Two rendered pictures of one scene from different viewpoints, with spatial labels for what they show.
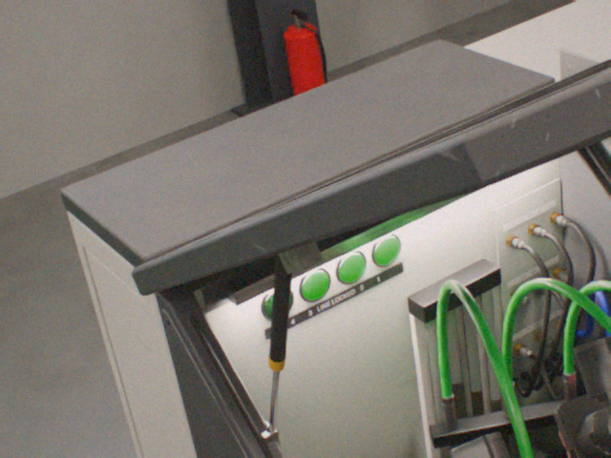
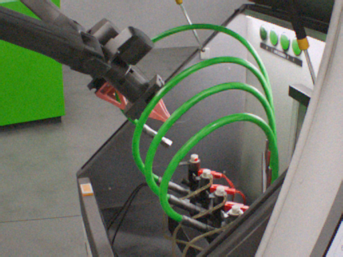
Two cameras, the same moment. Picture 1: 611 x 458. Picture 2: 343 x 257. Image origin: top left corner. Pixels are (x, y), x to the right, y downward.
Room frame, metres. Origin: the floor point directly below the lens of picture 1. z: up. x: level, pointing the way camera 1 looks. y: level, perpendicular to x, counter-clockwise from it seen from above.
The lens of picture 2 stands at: (1.27, -1.19, 1.58)
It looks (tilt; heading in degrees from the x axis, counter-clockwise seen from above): 21 degrees down; 101
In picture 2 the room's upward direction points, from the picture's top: straight up
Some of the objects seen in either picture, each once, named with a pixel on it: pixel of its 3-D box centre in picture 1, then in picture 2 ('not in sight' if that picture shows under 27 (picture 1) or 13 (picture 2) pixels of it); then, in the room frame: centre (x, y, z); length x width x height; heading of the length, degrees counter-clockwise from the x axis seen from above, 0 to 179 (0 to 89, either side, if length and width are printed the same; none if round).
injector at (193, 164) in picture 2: not in sight; (189, 199); (1.13, -0.26, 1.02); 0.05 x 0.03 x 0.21; 28
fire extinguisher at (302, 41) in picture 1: (307, 67); not in sight; (4.94, -0.14, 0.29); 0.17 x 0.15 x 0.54; 118
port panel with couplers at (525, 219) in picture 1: (539, 284); not in sight; (1.48, -0.34, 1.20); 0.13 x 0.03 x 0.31; 118
